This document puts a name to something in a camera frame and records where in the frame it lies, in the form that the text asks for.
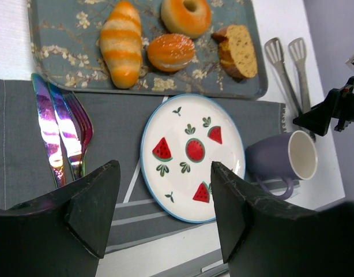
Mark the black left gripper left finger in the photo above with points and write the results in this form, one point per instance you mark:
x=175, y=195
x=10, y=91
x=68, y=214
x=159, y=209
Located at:
x=61, y=233

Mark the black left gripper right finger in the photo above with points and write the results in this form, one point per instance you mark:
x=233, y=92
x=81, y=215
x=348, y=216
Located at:
x=261, y=235

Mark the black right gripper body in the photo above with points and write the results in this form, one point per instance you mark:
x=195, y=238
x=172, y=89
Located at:
x=353, y=101

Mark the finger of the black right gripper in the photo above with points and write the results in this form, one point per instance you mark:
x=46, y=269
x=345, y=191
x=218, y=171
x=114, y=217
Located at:
x=317, y=120

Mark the metal serving tongs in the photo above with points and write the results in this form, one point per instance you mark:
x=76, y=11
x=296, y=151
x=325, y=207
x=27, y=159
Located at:
x=297, y=50

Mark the brown bread slice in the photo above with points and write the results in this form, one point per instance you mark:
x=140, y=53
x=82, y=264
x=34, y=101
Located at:
x=236, y=51

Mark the purple ceramic mug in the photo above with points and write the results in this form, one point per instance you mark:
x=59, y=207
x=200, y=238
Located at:
x=288, y=156

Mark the grey striped placemat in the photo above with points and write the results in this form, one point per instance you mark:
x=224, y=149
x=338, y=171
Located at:
x=118, y=121

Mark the iridescent fork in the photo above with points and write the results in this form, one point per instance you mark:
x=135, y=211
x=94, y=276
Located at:
x=84, y=122

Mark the iridescent table knife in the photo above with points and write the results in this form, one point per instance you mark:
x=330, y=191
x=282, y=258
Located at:
x=67, y=131
x=49, y=128

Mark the watermelon pattern white plate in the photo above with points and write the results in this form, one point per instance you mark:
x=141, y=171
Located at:
x=181, y=139

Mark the round sesame bun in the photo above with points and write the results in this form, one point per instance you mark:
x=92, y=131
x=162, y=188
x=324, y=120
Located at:
x=171, y=52

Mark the floral grey serving tray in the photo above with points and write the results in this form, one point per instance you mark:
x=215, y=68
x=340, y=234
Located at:
x=65, y=49

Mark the striped orange croissant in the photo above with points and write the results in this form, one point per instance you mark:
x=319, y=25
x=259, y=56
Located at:
x=121, y=44

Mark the orange ring donut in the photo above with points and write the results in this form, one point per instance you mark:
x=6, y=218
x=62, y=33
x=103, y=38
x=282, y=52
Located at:
x=190, y=18

